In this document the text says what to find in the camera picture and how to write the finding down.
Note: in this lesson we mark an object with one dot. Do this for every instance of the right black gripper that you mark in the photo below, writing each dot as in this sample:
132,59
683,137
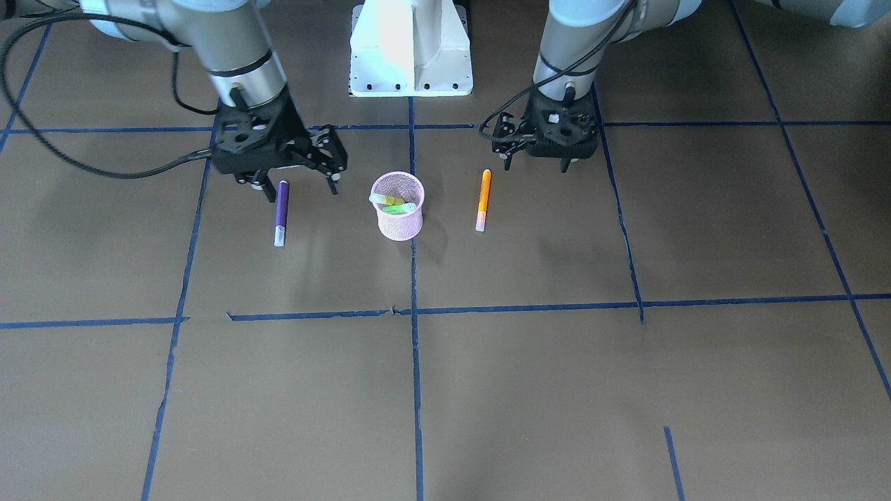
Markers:
295,126

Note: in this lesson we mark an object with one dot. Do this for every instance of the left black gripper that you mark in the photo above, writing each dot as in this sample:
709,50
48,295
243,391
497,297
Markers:
507,133

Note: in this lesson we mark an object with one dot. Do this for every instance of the purple marker pen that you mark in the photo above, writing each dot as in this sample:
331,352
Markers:
282,204

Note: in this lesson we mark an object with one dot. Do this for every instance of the orange highlighter pen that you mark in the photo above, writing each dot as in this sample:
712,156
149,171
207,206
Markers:
483,197

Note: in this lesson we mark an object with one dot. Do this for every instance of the yellow highlighter pen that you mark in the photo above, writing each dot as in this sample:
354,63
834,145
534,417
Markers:
386,200

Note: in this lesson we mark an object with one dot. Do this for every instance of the green highlighter pen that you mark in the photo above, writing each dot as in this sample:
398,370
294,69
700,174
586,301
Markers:
399,209

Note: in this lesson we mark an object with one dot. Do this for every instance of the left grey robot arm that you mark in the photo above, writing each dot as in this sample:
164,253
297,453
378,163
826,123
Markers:
575,37

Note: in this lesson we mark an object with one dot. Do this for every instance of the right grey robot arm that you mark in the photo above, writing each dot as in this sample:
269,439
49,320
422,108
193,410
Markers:
229,38

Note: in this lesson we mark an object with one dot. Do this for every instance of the pink mesh pen holder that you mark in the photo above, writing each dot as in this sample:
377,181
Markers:
402,185

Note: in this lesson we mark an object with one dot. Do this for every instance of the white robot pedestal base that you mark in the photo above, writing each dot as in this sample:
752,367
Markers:
410,48

